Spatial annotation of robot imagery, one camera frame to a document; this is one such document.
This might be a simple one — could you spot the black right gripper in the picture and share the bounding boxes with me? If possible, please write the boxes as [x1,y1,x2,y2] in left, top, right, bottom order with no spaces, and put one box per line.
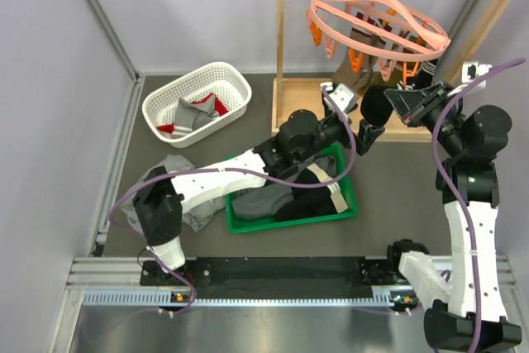
[384,80,466,157]

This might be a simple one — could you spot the pink round clip hanger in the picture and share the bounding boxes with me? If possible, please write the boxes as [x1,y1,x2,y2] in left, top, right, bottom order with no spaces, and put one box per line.
[307,0,450,63]

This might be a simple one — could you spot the orange clothes clip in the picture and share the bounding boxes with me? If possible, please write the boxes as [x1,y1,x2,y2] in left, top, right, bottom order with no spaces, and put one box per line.
[309,21,322,46]

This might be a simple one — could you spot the white perforated plastic basket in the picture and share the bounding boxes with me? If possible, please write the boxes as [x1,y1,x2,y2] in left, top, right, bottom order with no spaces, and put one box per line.
[142,62,252,149]

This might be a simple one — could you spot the green plastic tray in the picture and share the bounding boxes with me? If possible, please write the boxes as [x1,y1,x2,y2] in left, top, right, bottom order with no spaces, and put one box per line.
[223,141,359,235]

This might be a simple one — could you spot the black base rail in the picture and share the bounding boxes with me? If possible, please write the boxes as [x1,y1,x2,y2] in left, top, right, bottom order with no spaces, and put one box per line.
[140,255,389,299]

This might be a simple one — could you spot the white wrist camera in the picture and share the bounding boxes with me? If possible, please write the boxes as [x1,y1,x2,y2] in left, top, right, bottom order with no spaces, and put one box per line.
[320,82,360,114]
[448,61,492,97]

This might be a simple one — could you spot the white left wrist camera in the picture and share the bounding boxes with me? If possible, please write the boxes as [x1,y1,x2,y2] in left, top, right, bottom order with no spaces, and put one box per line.
[320,82,360,114]

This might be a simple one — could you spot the grey clothes in tray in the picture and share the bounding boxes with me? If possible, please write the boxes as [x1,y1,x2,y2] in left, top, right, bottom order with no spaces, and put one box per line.
[231,155,337,222]

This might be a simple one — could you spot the beige sock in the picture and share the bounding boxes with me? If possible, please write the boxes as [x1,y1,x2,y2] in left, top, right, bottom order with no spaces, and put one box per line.
[331,28,383,94]

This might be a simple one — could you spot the grey crumpled cloth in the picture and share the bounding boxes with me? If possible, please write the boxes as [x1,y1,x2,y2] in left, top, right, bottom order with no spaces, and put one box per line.
[120,155,226,235]

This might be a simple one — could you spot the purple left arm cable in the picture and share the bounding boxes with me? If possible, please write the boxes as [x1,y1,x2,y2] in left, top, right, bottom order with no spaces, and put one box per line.
[106,88,358,321]

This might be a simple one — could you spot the red sock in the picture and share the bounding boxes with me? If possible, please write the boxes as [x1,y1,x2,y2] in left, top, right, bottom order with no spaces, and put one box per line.
[156,124,175,134]
[204,93,228,117]

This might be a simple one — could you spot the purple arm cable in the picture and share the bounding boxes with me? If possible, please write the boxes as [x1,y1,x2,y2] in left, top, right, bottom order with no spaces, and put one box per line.
[431,57,527,353]
[106,88,358,321]

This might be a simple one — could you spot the olive green socks pair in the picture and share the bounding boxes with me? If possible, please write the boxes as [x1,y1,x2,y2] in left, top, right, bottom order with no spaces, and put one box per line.
[371,34,418,89]

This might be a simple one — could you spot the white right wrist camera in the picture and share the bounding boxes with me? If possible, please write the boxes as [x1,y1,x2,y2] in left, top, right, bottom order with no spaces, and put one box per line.
[448,61,492,97]

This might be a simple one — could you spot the grey striped sock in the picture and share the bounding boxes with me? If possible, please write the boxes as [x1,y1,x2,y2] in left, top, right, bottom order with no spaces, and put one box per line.
[172,98,205,138]
[193,98,220,130]

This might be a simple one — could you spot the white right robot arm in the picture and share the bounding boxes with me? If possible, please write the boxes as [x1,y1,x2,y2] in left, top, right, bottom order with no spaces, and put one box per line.
[384,83,522,352]

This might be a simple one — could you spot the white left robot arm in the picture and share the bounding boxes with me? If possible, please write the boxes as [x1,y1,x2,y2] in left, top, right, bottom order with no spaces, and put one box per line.
[132,111,385,284]

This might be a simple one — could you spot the black striped sock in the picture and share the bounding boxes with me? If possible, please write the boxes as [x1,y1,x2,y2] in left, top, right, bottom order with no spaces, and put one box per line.
[413,60,438,89]
[360,86,393,126]

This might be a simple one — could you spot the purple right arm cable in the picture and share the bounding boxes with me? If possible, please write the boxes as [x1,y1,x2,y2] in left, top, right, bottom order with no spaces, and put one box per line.
[431,57,527,353]

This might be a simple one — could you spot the wooden hanger rack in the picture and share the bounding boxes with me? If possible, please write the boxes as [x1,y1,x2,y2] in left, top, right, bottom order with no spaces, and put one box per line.
[271,0,512,133]

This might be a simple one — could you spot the black socks with label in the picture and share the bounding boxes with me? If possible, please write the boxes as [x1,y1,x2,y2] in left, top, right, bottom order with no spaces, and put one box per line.
[274,163,349,222]

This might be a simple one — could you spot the pink clothes clip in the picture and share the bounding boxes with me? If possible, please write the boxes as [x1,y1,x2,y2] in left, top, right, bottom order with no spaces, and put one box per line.
[324,36,338,60]

